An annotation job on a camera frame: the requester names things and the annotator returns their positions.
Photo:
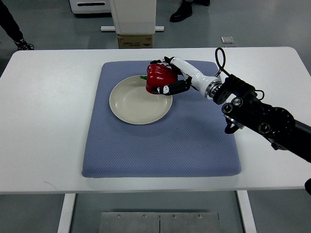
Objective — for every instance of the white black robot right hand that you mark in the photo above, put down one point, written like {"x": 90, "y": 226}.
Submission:
{"x": 189, "y": 76}

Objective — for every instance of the red bell pepper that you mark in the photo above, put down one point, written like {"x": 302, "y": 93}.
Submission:
{"x": 158, "y": 78}

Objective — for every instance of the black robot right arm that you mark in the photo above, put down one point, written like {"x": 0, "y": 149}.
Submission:
{"x": 242, "y": 108}

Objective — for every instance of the cream round plate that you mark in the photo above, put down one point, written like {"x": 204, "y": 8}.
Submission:
{"x": 130, "y": 102}

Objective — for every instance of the grey metal floor plate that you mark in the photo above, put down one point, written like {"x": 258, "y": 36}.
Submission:
{"x": 159, "y": 222}

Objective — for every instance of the small grey floor tile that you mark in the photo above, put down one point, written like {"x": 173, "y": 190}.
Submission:
{"x": 228, "y": 41}

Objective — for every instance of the blue quilted mat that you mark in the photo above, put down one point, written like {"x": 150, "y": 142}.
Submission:
{"x": 189, "y": 141}

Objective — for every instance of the black shoe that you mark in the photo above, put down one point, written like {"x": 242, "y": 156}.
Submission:
{"x": 183, "y": 12}

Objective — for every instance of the cardboard box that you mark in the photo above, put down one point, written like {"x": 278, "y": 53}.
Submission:
{"x": 135, "y": 41}

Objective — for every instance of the white table right leg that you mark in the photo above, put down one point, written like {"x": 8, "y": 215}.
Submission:
{"x": 246, "y": 212}

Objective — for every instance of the white table leg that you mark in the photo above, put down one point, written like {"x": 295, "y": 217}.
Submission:
{"x": 66, "y": 213}
{"x": 246, "y": 212}

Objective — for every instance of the white table left leg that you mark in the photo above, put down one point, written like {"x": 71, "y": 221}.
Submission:
{"x": 66, "y": 213}

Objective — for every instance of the black trouser leg with sneaker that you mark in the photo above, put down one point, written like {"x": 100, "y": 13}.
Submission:
{"x": 12, "y": 29}

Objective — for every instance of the white pedestal column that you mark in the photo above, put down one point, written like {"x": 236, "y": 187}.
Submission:
{"x": 133, "y": 17}

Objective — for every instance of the white cabinet with handle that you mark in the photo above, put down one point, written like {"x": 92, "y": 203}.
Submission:
{"x": 90, "y": 6}

